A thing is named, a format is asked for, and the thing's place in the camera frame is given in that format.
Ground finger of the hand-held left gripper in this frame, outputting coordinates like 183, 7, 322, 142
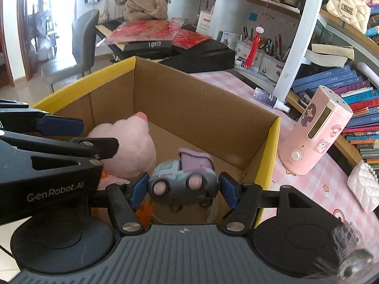
0, 99, 85, 137
0, 130, 119, 161

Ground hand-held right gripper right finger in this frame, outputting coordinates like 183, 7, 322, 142
218, 172, 336, 235

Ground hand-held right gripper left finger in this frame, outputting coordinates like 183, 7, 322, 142
106, 172, 150, 234

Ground pink plush pig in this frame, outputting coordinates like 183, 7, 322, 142
85, 111, 157, 190

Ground purple grey toy car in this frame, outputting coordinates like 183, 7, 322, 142
147, 147, 220, 207

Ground yellow cardboard box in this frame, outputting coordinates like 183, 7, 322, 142
31, 56, 281, 233

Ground grey chair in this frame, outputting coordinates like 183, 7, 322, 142
41, 9, 100, 93

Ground pink cartoon desk mat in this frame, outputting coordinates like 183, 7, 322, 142
189, 70, 379, 231

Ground pink cartoon humidifier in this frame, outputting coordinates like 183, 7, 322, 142
278, 85, 354, 176

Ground black flat box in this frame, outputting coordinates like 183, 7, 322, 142
108, 40, 173, 62

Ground red packets bundle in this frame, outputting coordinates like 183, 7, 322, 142
105, 19, 212, 48

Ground black textured case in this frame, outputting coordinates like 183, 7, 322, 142
160, 39, 236, 73

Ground pen holders with pens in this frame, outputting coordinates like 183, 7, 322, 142
235, 26, 292, 82

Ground white quilted purse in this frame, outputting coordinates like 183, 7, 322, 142
347, 160, 379, 213

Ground beige scarf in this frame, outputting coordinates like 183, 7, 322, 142
124, 0, 168, 22

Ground red tassel ornament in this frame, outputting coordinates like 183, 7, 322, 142
243, 26, 266, 67

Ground small blue white carton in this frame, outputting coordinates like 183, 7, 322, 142
217, 31, 240, 51

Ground slanted row of colourful books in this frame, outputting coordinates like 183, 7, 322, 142
292, 63, 379, 178

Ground white red-label card box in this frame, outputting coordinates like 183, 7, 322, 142
195, 10, 214, 38

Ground thick open book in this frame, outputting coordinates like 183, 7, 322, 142
304, 43, 355, 68

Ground white shelf unit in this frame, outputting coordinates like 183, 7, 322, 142
142, 0, 301, 40

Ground white rolled paper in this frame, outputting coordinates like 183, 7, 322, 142
355, 62, 379, 87

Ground cream quilted pearl-handle handbag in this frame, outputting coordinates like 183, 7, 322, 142
326, 0, 371, 34

